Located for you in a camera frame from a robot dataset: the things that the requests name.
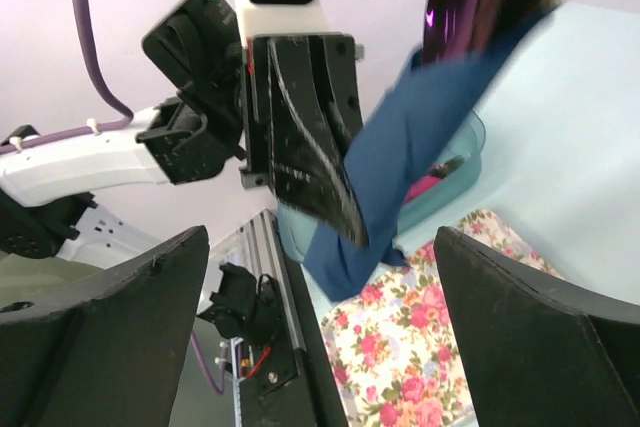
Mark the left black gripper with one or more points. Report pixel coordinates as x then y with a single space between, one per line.
301 110

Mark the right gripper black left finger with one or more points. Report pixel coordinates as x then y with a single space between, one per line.
107 350

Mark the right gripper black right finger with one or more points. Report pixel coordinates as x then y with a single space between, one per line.
537 350

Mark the dark blue paper napkin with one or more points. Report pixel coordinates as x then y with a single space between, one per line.
401 140

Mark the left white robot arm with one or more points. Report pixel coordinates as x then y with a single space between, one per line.
48 183

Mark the pink napkin roll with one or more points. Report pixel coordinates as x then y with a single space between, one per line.
420 187

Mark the black utensil in pink roll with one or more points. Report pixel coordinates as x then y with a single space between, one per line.
443 170

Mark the teal plastic tray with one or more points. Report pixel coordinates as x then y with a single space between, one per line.
456 170

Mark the aluminium frame rail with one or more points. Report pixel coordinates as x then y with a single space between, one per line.
265 255

